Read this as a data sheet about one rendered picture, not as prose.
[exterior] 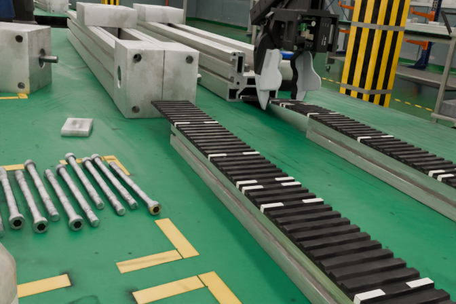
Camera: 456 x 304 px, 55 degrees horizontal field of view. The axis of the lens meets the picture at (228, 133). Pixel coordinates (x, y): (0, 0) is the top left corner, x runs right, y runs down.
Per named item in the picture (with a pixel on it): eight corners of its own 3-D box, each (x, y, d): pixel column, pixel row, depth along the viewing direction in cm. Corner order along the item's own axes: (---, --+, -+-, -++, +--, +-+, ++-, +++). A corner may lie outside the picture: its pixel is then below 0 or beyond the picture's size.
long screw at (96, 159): (89, 163, 43) (89, 154, 43) (100, 162, 44) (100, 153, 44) (128, 212, 35) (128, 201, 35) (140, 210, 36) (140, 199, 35)
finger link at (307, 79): (311, 117, 66) (309, 56, 62) (290, 107, 71) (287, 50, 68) (328, 112, 67) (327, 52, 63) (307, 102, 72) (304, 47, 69)
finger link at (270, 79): (262, 113, 62) (283, 50, 60) (244, 103, 67) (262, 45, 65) (280, 117, 64) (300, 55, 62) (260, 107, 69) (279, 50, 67)
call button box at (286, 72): (307, 91, 91) (311, 61, 89) (266, 91, 87) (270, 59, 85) (287, 83, 98) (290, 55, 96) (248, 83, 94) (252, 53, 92)
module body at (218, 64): (276, 101, 79) (282, 53, 77) (226, 101, 75) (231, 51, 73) (158, 43, 148) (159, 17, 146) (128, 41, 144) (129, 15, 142)
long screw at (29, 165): (23, 169, 40) (22, 159, 40) (34, 168, 41) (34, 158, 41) (48, 224, 32) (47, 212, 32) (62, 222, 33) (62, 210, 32)
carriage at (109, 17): (136, 41, 98) (137, 9, 96) (84, 39, 93) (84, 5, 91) (121, 33, 111) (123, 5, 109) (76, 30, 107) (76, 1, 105)
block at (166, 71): (210, 116, 65) (215, 51, 62) (125, 118, 60) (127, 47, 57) (189, 101, 72) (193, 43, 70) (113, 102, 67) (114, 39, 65)
